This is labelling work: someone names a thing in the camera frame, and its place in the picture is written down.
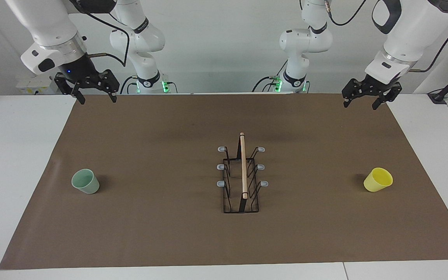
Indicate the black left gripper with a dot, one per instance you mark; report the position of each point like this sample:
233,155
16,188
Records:
377,84

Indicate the white power strip box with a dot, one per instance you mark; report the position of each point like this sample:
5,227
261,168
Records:
33,85

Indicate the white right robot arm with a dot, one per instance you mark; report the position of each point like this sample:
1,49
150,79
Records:
53,23

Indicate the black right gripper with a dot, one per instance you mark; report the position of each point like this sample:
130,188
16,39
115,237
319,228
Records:
78,70

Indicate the brown table mat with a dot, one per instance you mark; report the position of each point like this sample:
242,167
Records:
150,233

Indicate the pale green plastic cup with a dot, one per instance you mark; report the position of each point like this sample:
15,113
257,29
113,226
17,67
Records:
88,185

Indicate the yellow plastic cup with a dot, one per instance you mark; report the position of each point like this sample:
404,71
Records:
375,182

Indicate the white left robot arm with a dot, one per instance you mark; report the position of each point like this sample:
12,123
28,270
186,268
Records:
414,31

